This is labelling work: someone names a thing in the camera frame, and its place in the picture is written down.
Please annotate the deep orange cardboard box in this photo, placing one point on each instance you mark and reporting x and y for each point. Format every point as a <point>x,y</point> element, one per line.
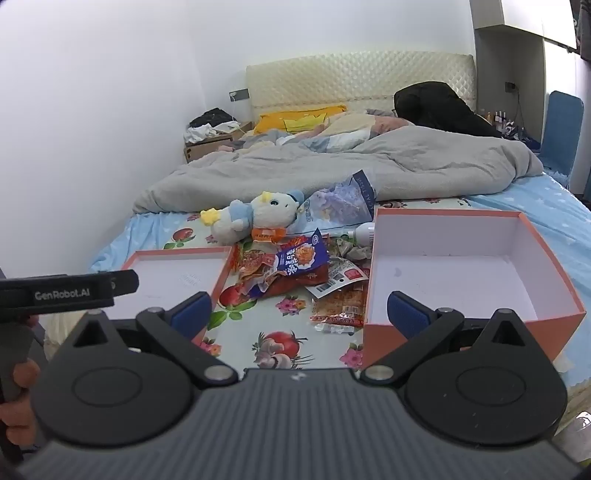
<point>461,258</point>

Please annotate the pale blue plastic bag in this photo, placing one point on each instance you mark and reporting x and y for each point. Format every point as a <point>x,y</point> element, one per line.
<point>341,203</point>

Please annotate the blue snack packet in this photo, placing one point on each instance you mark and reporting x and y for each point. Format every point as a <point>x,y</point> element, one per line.
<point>302,258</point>

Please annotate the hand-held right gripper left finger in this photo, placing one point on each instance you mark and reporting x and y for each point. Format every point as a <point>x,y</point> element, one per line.
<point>191,316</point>

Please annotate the white spray bottle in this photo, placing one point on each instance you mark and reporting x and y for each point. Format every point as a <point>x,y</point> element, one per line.
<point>362,233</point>

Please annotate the clear red label snack packet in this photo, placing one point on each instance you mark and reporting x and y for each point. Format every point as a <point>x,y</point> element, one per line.
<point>339,277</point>

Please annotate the grey duvet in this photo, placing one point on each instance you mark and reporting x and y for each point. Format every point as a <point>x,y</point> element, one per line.
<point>323,170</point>

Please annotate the white blue plush penguin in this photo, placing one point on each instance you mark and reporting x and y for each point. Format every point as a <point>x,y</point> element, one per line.
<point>268,212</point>

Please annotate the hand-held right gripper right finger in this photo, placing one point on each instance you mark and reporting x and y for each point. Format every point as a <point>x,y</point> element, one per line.
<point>408,316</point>

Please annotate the grey wall socket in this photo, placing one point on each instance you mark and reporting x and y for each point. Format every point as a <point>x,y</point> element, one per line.
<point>239,95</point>

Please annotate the dark blue cloth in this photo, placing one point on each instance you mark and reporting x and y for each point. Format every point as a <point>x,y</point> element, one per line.
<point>521,138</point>

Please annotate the dark hanging clothes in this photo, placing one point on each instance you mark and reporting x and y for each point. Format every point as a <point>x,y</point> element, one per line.
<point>582,23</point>

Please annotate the blue chair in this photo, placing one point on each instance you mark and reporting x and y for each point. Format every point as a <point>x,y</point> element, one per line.
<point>561,134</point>

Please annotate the yellow pillow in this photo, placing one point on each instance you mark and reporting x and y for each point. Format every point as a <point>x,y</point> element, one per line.
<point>295,120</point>

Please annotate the grey snack packet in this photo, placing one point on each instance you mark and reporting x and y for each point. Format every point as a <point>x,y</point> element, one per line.
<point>353,249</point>

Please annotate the blue floral bed sheet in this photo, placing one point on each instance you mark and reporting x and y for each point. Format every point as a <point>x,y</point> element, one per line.
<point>545,212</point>

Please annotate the white cloth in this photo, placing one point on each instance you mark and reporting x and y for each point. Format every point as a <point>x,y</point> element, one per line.
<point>201,134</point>

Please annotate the black clothing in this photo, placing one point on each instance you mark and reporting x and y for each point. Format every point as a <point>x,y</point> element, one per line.
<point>212,117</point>

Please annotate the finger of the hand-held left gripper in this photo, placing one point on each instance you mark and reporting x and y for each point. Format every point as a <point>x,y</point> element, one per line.
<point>122,282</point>

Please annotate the black bag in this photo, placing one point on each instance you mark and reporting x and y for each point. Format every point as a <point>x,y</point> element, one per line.
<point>438,108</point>

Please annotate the person's left hand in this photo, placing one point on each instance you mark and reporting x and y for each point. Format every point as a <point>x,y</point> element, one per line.
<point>21,422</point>

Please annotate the brown cardboard box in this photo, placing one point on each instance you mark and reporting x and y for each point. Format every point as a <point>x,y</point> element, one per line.
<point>203,147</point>

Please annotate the group of small bottles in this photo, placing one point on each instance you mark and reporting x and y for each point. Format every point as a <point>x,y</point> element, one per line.
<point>498,119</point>

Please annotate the shallow orange box lid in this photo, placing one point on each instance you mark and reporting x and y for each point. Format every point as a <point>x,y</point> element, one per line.
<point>175,272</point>

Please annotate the cream quilted headboard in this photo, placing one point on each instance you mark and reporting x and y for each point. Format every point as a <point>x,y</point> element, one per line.
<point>360,83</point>

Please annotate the white wall cabinet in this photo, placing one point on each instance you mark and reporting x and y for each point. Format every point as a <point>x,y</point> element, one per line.
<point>521,18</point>

